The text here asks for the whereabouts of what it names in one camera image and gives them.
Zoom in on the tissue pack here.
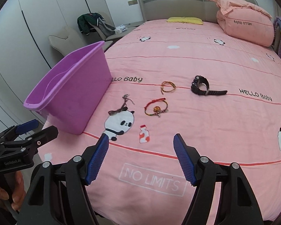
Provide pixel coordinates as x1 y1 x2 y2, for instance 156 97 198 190
114 24 127 34

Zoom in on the person's left hand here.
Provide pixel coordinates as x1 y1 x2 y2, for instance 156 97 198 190
0 171 27 213

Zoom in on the pink pillow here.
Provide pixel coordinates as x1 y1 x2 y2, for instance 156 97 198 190
207 0 275 47

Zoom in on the black wrist watch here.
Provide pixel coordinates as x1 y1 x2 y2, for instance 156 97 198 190
191 75 228 97

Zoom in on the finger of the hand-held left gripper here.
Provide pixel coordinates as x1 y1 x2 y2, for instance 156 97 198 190
5 125 59 151
0 119 39 144

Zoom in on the red cord charm bracelet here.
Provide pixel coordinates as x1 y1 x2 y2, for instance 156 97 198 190
144 98 169 118

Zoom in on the grey chair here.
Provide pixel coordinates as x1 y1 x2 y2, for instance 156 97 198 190
92 20 142 52

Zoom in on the purple plastic basket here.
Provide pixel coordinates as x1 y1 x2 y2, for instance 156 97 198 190
23 40 111 135

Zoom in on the gold braided bracelet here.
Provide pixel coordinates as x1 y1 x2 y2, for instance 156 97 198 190
161 81 177 94

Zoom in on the brown cord pendant necklace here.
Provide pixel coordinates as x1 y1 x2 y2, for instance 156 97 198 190
108 94 136 117

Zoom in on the beige lounge chair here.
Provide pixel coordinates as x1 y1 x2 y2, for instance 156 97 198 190
48 26 90 57

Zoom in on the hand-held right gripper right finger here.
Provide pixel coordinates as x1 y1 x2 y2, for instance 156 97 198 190
173 133 264 225

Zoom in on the pink printed bedsheet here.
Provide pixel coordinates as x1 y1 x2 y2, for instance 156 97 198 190
39 20 281 225

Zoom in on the beige bed headboard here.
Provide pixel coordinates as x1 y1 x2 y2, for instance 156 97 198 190
137 0 259 25

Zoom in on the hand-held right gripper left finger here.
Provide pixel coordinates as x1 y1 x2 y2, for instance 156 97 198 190
19 133 110 225

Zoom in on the yellow flat pillow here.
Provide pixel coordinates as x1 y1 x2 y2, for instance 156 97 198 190
167 17 204 26

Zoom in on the white wardrobe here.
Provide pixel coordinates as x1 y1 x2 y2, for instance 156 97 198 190
0 0 114 132

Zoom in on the dark green jacket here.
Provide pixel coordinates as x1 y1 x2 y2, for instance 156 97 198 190
77 12 106 36

